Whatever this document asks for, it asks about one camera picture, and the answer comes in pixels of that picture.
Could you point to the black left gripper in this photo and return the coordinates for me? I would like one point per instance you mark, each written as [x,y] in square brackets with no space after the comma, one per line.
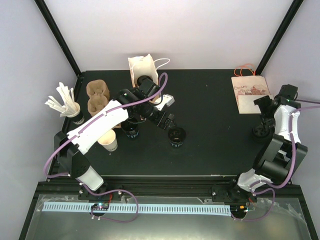
[167,122]

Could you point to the black paper coffee cup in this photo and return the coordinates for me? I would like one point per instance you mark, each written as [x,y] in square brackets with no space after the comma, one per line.
[177,136]

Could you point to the stack of black cup lids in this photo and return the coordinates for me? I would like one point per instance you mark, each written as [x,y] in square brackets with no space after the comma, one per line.
[130,129]

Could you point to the black lid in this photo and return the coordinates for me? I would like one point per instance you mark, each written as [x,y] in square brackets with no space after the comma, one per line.
[261,133]
[142,78]

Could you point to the brown paper takeout bag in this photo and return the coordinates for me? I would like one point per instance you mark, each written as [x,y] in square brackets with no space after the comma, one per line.
[145,66]

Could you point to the brown pulp cup carrier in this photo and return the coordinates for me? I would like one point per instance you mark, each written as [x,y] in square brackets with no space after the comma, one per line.
[117,126]

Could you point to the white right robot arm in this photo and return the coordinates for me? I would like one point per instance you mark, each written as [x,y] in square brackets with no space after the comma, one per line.
[283,151]

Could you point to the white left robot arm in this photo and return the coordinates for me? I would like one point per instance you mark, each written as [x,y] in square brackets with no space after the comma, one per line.
[71,148]

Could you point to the white paper coffee cup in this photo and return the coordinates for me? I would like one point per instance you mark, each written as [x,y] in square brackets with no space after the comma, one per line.
[109,141]

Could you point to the stack of pulp cup carriers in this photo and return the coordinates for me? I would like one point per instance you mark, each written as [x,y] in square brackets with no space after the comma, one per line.
[99,96]

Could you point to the cup of white wrapped stirrers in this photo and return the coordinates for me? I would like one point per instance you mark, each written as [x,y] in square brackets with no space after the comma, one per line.
[70,108]

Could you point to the printed paper bag orange handles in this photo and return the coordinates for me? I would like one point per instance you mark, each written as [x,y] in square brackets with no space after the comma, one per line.
[248,87]

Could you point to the light blue cable duct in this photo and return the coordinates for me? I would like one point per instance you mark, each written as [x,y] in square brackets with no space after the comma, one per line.
[131,208]

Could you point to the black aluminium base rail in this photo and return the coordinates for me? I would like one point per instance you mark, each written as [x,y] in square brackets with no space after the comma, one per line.
[220,189]

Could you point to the black right frame post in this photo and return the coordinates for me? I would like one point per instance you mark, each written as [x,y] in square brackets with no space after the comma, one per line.
[285,23]

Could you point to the black frame post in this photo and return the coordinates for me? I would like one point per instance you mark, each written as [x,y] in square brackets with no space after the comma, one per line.
[285,23]
[49,19]

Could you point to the black left frame post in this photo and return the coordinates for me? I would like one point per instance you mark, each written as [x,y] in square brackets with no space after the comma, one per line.
[49,19]

